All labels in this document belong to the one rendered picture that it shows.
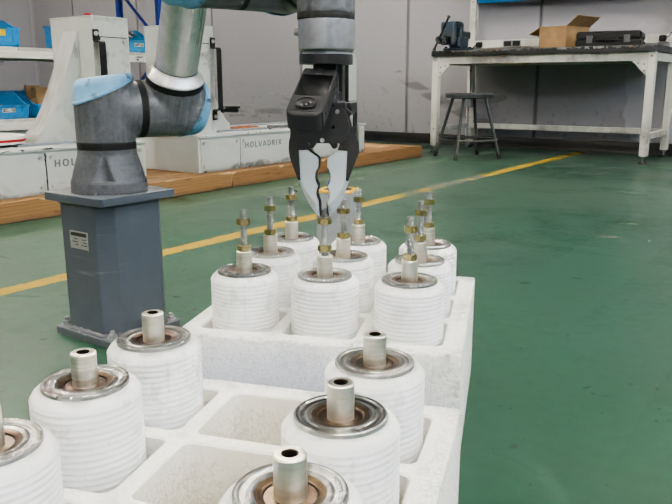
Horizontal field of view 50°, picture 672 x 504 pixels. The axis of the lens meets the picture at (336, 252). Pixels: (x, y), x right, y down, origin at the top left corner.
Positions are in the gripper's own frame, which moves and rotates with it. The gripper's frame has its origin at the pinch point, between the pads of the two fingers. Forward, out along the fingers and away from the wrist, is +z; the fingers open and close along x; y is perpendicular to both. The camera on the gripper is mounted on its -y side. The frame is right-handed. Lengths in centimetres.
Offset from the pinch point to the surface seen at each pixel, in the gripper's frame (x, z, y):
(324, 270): -0.2, 8.7, -0.5
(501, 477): -25.0, 34.8, -5.5
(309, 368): 0.7, 20.4, -7.1
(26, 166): 148, 16, 165
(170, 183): 112, 29, 221
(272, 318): 7.3, 16.1, -0.4
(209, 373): 14.9, 22.5, -6.1
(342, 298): -3.1, 11.8, -3.1
